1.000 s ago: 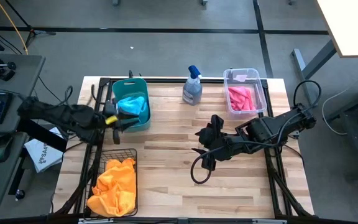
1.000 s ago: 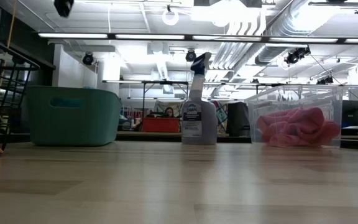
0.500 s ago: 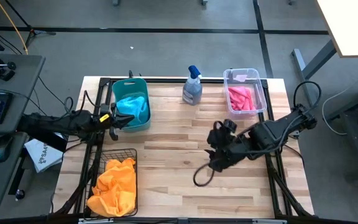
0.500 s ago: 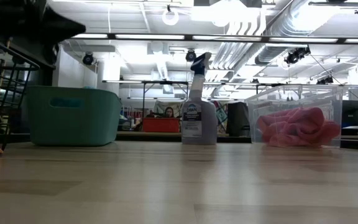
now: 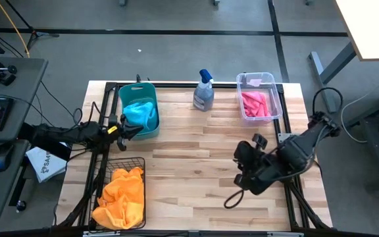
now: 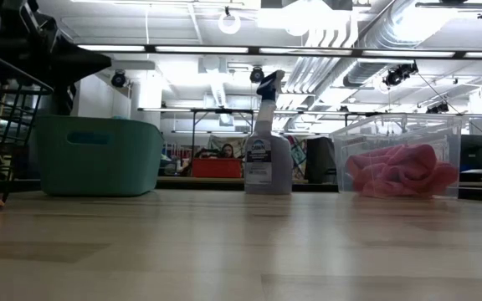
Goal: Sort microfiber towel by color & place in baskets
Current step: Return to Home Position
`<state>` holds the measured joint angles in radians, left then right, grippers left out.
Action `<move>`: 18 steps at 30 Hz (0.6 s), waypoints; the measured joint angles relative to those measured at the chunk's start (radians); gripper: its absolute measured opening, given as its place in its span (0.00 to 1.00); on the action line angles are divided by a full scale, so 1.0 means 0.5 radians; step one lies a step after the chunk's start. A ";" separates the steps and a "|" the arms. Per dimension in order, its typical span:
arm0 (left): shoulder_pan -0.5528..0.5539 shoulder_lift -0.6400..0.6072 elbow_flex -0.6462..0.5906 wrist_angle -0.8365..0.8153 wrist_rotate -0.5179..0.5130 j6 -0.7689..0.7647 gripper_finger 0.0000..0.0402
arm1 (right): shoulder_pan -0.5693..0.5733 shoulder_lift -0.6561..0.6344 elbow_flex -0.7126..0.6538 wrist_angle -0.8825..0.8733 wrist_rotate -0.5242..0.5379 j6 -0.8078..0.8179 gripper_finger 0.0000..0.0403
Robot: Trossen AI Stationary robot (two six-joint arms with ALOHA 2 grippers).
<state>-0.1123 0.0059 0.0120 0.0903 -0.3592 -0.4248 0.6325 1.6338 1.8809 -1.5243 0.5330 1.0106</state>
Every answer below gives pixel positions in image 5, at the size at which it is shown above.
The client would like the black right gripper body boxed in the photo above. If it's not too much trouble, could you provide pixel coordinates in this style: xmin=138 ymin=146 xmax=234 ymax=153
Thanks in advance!
xmin=233 ymin=132 xmax=282 ymax=196

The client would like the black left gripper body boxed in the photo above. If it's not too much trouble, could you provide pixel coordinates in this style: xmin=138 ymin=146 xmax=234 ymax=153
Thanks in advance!
xmin=107 ymin=113 xmax=128 ymax=153

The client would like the blue microfiber towel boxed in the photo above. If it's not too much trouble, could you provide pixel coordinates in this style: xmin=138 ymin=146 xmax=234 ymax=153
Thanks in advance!
xmin=122 ymin=101 xmax=156 ymax=130
xmin=145 ymin=107 xmax=159 ymax=132

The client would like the teal plastic basket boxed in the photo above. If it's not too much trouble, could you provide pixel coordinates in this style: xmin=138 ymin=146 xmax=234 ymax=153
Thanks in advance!
xmin=118 ymin=82 xmax=161 ymax=141

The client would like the spray bottle with blue trigger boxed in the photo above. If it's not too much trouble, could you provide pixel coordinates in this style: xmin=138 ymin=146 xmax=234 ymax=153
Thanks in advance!
xmin=192 ymin=68 xmax=215 ymax=113

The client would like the clear plastic bin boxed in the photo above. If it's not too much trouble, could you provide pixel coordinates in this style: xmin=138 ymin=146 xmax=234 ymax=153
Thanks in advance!
xmin=236 ymin=72 xmax=283 ymax=122

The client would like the white box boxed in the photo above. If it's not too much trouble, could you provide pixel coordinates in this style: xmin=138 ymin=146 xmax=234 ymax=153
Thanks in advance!
xmin=26 ymin=142 xmax=68 ymax=184

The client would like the grey desk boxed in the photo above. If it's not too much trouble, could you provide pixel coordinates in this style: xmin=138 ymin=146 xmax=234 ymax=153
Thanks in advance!
xmin=0 ymin=56 xmax=49 ymax=222

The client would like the black computer mouse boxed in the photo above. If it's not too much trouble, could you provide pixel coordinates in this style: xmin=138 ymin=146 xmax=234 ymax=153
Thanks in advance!
xmin=0 ymin=143 xmax=14 ymax=172

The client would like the small black knob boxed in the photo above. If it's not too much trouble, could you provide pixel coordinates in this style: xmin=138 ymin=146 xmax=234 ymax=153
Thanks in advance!
xmin=15 ymin=199 xmax=28 ymax=213

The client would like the grey table leg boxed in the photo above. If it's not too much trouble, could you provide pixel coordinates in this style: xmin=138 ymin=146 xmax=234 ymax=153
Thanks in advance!
xmin=309 ymin=41 xmax=357 ymax=115

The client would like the black tripod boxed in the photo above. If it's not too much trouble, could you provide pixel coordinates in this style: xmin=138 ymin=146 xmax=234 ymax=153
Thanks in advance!
xmin=3 ymin=0 xmax=60 ymax=52

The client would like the white table top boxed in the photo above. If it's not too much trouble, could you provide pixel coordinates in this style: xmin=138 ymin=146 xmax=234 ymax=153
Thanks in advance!
xmin=335 ymin=0 xmax=379 ymax=62

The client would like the black wire basket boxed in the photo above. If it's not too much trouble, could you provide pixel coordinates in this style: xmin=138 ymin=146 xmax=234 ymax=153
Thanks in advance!
xmin=89 ymin=157 xmax=147 ymax=230

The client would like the silver corner bracket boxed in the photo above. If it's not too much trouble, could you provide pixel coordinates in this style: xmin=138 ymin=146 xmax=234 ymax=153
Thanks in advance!
xmin=277 ymin=132 xmax=292 ymax=144

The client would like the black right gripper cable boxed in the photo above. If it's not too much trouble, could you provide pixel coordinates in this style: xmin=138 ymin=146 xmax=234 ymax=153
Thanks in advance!
xmin=224 ymin=189 xmax=245 ymax=210

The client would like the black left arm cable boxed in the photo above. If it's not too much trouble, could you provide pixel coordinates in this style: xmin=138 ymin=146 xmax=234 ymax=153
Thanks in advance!
xmin=72 ymin=101 xmax=111 ymax=128

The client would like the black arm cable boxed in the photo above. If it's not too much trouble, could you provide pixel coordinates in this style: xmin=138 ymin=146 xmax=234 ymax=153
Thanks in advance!
xmin=72 ymin=101 xmax=111 ymax=128
xmin=312 ymin=87 xmax=344 ymax=132

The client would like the black side frame rail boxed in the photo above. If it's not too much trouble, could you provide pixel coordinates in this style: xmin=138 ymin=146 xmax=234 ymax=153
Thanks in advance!
xmin=274 ymin=84 xmax=304 ymax=230
xmin=89 ymin=82 xmax=118 ymax=230
xmin=77 ymin=82 xmax=111 ymax=228

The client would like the black diagonal frame brace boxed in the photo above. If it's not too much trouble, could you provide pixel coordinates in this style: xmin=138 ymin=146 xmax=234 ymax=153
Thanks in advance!
xmin=290 ymin=184 xmax=329 ymax=230

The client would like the black back frame rail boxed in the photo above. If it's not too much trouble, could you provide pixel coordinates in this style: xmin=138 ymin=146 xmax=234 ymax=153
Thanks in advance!
xmin=116 ymin=81 xmax=282 ymax=89

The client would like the black front frame rail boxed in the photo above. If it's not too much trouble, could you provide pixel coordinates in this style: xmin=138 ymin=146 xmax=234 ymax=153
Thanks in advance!
xmin=53 ymin=225 xmax=379 ymax=237

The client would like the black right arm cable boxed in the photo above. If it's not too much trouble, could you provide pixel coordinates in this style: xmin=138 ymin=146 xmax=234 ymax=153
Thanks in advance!
xmin=312 ymin=87 xmax=344 ymax=132

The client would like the white cable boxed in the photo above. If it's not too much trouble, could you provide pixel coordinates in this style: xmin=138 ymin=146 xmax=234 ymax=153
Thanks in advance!
xmin=340 ymin=74 xmax=379 ymax=144

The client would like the yellow cable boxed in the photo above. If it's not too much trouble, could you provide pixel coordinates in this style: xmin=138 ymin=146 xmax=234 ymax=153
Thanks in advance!
xmin=0 ymin=0 xmax=31 ymax=59

